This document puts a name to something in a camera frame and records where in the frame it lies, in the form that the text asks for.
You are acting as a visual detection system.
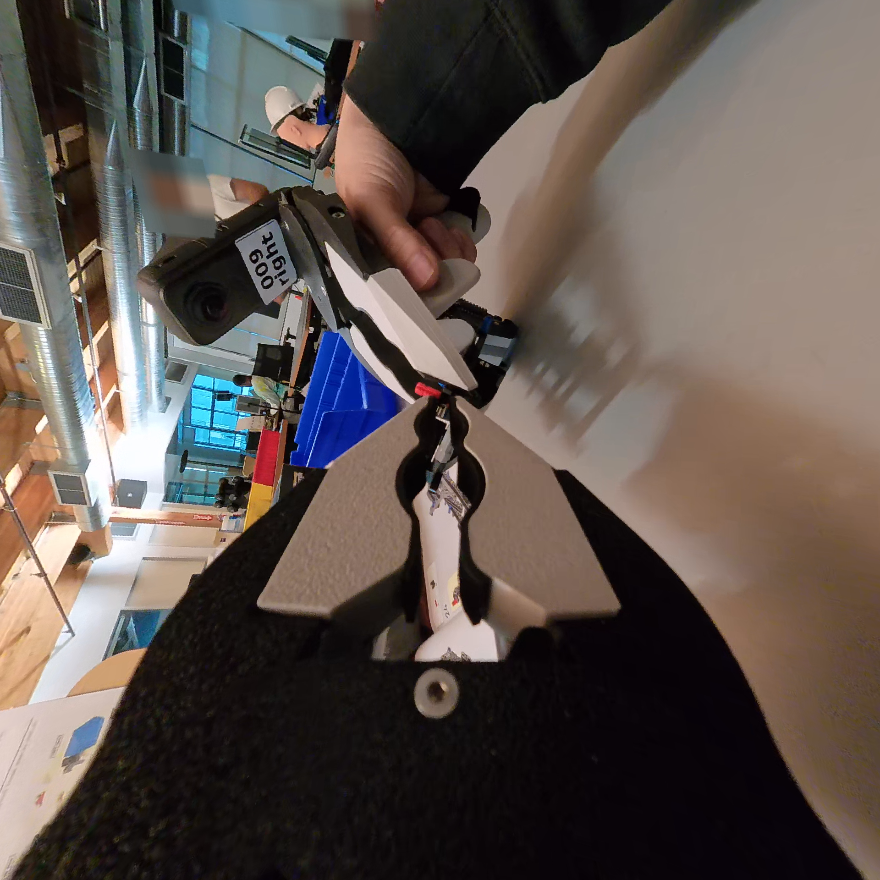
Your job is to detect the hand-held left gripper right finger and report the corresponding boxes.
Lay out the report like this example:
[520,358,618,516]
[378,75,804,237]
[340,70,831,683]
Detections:
[452,404,622,640]

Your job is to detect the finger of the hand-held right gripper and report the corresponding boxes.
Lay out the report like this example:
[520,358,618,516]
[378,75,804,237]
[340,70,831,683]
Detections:
[325,244,481,396]
[339,323,426,407]

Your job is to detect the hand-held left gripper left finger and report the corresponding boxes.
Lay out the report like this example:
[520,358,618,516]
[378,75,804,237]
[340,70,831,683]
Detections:
[256,399,430,620]

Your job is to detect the black toy brick chassis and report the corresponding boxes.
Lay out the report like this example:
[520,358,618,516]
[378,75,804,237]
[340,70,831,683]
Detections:
[429,299,521,485]

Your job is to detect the person's right forearm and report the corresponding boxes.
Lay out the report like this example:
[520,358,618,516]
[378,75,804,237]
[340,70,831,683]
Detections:
[342,0,675,198]

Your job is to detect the light grey desk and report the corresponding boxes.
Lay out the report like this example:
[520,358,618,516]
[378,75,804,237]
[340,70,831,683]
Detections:
[454,0,880,880]

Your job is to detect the person's right hand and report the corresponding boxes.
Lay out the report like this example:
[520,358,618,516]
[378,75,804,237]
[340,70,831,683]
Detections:
[333,96,479,293]

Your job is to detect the blue plastic storage bin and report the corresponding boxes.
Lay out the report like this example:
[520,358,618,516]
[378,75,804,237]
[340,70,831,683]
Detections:
[289,330,408,470]

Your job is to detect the open building instruction booklet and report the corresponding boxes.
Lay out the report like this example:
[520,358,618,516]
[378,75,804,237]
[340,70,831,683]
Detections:
[411,467,518,662]

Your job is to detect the red and yellow cabinet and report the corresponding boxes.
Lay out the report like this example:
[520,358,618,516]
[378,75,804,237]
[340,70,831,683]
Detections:
[242,426,284,532]

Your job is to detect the blue lit window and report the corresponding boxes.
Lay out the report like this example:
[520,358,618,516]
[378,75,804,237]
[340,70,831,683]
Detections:
[177,374,257,470]

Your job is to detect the round wooden table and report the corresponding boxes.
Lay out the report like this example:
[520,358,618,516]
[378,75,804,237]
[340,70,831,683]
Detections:
[69,649,149,697]

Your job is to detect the white printed cardboard box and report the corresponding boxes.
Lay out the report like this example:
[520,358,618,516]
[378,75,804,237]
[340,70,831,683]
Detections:
[0,687,126,834]

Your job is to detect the slim silver ventilation duct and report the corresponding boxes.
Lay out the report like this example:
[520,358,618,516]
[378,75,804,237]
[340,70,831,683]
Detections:
[96,62,167,413]

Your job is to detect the large silver ventilation duct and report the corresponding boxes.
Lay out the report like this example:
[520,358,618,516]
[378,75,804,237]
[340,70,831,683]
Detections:
[0,62,94,532]

